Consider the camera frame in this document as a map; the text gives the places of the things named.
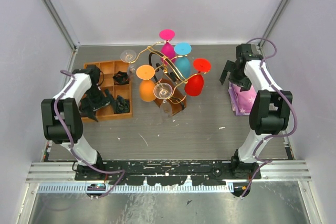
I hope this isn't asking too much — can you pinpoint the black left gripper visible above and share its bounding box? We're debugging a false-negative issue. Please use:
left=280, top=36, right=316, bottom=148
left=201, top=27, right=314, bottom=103
left=81, top=86, right=117, bottom=120

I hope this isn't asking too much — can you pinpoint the red wine glass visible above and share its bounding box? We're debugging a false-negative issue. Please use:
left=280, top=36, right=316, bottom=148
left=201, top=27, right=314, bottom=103
left=184, top=58, right=212, bottom=97

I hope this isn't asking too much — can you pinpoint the clear wine glass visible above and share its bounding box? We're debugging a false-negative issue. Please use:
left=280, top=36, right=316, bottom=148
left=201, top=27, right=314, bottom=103
left=120, top=49, right=137, bottom=80
left=153, top=83, right=173, bottom=121

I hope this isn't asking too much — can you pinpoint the blue wine glass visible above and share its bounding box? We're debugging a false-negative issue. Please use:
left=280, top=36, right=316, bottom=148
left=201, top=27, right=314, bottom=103
left=174, top=42, right=192, bottom=79

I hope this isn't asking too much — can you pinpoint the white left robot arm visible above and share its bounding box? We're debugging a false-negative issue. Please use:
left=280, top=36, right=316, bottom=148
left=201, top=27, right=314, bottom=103
left=41, top=65, right=115, bottom=180

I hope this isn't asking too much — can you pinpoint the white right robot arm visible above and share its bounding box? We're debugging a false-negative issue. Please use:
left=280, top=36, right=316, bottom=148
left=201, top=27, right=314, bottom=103
left=120, top=42, right=295, bottom=179

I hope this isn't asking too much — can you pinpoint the orange wine glass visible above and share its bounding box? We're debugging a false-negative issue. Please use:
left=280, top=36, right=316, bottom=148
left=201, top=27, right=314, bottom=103
left=136, top=65, right=156, bottom=102

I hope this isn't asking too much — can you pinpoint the pink wine glass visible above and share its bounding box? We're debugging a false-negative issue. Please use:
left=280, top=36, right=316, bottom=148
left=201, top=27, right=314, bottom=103
left=159, top=29, right=176, bottom=63

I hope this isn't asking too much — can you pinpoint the dark green rolled tie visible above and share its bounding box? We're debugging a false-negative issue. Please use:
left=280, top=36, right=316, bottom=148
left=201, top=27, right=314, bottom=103
left=115, top=95, right=130, bottom=114

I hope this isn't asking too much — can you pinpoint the purple cartoon pouch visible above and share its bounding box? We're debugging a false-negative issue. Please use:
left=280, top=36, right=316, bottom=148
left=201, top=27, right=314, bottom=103
left=228, top=81, right=257, bottom=116

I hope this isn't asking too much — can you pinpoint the wooden compartment tray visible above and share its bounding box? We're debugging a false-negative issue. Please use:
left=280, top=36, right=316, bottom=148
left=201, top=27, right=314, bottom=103
left=83, top=60, right=133, bottom=122

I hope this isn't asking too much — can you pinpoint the black orange rolled tie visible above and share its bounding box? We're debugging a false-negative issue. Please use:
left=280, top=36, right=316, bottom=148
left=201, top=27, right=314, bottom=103
left=113, top=71, right=129, bottom=86

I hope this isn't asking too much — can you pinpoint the gold wire glass rack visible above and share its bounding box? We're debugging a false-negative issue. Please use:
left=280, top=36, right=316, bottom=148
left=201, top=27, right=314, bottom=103
left=136, top=41, right=197, bottom=116

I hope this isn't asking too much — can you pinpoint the aluminium front rail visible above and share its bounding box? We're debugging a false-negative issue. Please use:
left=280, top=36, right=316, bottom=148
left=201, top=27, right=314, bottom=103
left=26, top=160, right=311, bottom=197

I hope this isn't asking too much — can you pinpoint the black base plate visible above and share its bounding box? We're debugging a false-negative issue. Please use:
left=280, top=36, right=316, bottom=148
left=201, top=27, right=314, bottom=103
left=72, top=159, right=261, bottom=186

